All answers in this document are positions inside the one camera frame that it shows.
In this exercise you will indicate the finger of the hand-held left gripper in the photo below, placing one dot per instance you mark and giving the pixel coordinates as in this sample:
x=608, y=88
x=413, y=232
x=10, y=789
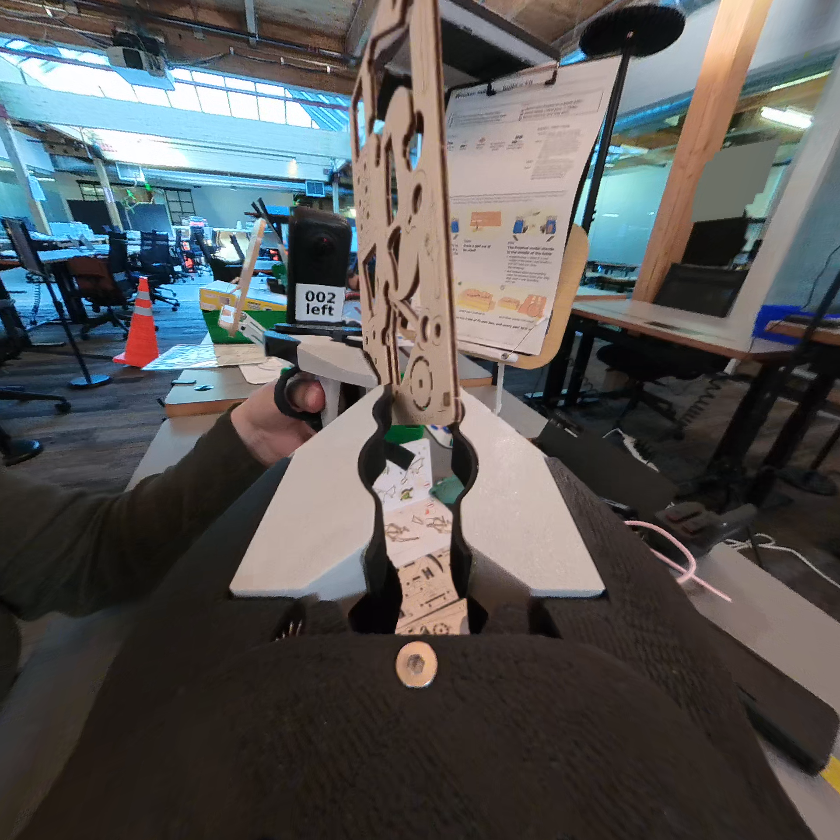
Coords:
x=341, y=364

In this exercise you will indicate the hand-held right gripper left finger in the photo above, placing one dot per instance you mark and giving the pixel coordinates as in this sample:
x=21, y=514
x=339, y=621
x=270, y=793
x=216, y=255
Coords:
x=308, y=525

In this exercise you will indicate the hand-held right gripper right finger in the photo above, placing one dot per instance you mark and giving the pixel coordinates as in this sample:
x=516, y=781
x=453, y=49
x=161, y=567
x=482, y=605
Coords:
x=525, y=525

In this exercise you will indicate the large wooden parts sheet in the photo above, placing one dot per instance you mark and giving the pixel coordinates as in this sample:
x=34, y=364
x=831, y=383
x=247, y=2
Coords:
x=436, y=275

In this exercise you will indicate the person's left forearm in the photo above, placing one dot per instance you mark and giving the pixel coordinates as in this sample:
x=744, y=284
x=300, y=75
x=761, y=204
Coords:
x=98, y=525

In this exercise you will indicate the blue parts bin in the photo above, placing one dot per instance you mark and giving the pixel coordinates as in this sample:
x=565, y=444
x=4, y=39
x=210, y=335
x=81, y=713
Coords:
x=784, y=325

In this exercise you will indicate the person's left hand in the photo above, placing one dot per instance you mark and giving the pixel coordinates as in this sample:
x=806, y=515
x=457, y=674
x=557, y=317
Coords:
x=269, y=426

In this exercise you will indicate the thin wooden board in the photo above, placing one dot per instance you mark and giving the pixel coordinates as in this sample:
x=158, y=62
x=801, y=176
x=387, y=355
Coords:
x=246, y=269

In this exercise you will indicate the teal plastic piece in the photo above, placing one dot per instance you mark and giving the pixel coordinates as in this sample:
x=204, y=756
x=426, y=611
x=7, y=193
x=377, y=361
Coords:
x=446, y=491

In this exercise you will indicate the green plastic part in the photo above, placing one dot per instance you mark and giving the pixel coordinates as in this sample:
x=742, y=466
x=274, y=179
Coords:
x=403, y=433

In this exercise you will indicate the yellow green cardboard box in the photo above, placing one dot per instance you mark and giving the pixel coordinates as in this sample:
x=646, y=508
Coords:
x=223, y=298

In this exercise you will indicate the assembly drawing paper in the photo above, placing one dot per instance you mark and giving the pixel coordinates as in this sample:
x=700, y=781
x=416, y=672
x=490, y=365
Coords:
x=410, y=499

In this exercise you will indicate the white power strip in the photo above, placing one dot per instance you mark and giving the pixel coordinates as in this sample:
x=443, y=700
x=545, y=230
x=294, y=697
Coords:
x=640, y=451

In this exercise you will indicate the pale patterned flat sheet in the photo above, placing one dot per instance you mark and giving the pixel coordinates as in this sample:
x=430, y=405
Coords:
x=190, y=356

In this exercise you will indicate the black clamp device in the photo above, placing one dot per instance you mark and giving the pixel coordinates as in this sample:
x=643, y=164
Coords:
x=689, y=525

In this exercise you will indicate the row of black office chairs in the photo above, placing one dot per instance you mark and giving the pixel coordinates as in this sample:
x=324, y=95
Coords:
x=151, y=256

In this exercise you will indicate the skylight windows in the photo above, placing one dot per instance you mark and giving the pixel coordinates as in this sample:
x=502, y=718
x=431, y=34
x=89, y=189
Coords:
x=216, y=98

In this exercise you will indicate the orange traffic cone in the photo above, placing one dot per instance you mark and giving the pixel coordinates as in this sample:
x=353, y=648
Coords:
x=141, y=328

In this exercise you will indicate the printed instruction sheet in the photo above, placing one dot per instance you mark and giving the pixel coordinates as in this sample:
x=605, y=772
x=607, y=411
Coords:
x=525, y=164

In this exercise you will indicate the instruction sheet on clipboard stand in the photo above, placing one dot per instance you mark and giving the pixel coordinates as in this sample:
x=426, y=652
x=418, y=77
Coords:
x=568, y=295

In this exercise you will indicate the white top desk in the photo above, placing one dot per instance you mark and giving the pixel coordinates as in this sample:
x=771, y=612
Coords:
x=689, y=328

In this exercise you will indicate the overhead white panel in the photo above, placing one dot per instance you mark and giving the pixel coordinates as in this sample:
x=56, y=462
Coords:
x=499, y=33

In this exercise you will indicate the black floor stand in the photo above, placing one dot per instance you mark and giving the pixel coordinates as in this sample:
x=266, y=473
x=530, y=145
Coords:
x=23, y=246

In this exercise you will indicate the dark screen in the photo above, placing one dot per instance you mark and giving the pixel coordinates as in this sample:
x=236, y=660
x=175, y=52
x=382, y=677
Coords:
x=702, y=292

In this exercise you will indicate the black office chair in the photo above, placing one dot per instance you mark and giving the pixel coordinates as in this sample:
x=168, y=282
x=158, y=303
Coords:
x=19, y=451

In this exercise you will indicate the black monitor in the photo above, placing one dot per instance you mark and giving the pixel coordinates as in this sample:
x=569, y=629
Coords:
x=715, y=243

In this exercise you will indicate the black flat pad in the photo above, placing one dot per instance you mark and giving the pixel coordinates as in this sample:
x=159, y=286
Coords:
x=800, y=728

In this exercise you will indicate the black floor lamp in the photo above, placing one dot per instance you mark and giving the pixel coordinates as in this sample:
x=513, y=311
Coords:
x=630, y=29

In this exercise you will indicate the plain wooden post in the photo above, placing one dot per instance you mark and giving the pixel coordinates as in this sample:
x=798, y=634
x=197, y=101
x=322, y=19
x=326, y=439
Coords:
x=695, y=164

